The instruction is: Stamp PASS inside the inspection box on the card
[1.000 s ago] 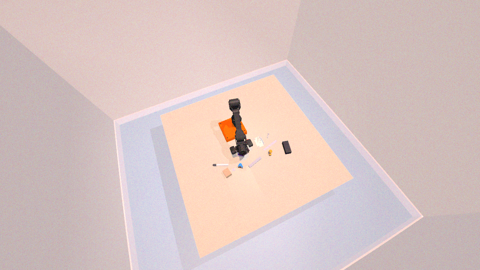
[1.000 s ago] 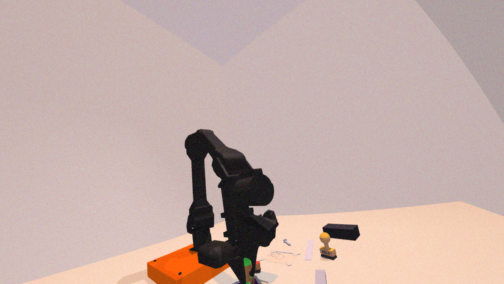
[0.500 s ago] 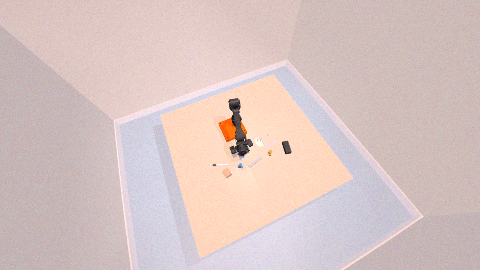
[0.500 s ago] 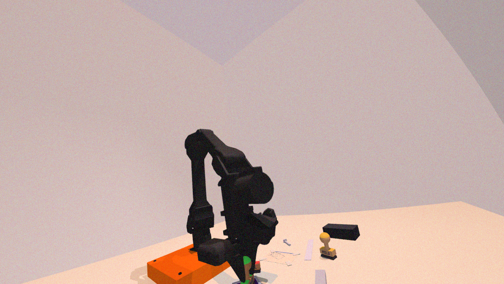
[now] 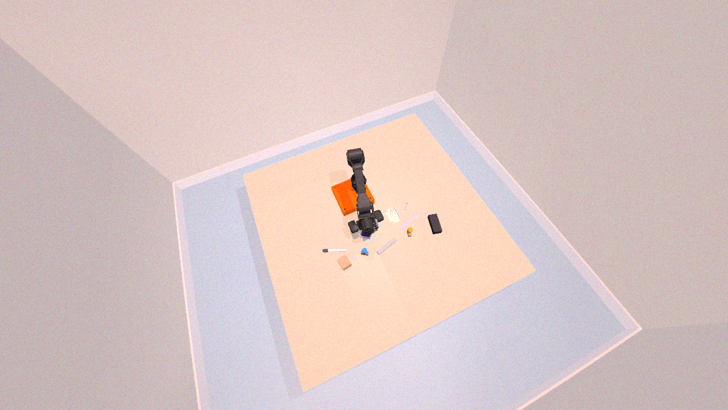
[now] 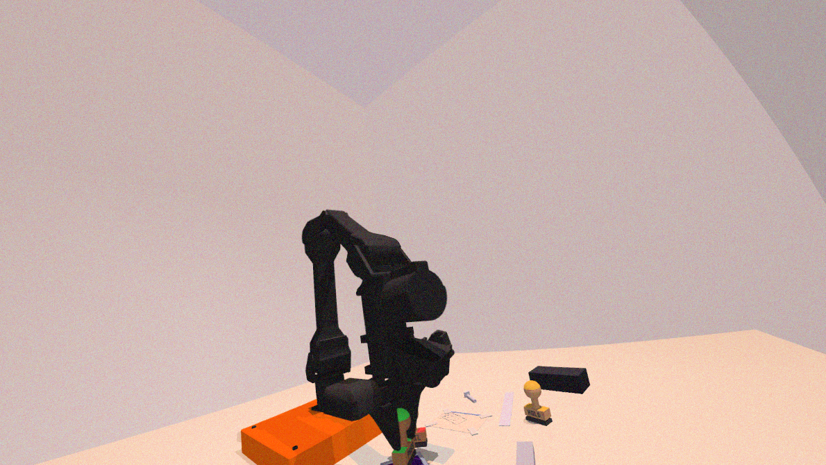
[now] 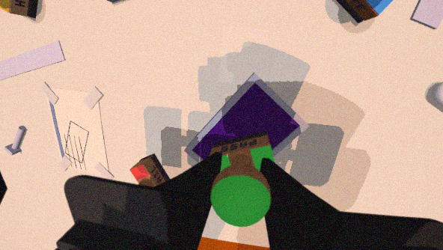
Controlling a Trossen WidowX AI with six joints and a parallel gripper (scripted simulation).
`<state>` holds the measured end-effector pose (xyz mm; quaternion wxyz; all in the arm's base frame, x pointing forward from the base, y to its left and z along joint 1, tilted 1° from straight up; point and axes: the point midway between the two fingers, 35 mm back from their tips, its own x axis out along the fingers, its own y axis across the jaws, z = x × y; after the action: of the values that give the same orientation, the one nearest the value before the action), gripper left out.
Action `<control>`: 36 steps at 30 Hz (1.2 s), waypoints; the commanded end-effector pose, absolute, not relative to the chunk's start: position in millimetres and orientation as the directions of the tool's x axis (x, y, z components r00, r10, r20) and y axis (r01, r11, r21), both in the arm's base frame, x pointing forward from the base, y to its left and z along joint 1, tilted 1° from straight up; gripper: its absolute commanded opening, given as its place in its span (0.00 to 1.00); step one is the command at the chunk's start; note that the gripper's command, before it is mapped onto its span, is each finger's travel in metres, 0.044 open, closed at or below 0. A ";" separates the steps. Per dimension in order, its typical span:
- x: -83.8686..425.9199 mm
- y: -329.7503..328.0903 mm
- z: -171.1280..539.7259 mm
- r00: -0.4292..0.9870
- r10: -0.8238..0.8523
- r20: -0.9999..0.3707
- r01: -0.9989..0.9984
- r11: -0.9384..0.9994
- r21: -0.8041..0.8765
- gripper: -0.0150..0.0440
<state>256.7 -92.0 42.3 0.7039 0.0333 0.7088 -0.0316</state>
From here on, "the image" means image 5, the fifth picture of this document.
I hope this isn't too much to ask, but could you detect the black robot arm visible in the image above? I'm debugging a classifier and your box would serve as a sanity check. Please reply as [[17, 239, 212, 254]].
[[346, 148, 379, 235]]

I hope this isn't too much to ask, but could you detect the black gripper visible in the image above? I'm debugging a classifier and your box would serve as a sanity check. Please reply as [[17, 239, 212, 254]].
[[348, 210, 384, 233]]

